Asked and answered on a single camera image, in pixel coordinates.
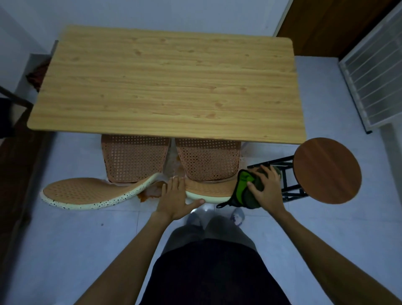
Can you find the person's left hand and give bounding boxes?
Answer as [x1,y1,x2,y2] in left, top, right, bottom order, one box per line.
[155,176,205,222]

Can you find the person's right hand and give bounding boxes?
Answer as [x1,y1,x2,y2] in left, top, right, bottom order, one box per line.
[247,165,288,216]

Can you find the green and grey cloth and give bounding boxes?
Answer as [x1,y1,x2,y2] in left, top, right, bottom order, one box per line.
[216,169,281,210]

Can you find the orange mesh chair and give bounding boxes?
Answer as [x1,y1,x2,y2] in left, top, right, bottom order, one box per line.
[40,134,242,211]

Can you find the person's left forearm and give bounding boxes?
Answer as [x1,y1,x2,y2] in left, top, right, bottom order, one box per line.
[75,211,179,305]

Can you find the person's right forearm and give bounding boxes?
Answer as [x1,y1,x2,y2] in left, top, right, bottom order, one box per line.
[271,209,402,305]

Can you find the grey shorts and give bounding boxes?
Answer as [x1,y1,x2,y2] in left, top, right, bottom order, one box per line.
[161,215,257,254]

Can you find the dark shirt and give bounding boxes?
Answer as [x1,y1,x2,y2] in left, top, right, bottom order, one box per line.
[139,239,292,305]

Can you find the white metal window grille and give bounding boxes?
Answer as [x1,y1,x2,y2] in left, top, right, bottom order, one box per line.
[338,1,402,134]

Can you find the dark red cloth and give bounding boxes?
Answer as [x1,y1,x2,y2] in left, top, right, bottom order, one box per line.
[25,58,51,92]

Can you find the dark wooden furniture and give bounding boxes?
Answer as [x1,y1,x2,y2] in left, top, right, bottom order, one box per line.
[0,85,34,139]

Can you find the brown wooden door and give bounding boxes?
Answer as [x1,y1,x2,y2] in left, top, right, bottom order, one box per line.
[276,0,401,59]

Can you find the round wooden stool black frame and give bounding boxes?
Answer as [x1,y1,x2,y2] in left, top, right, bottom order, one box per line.
[247,137,362,205]

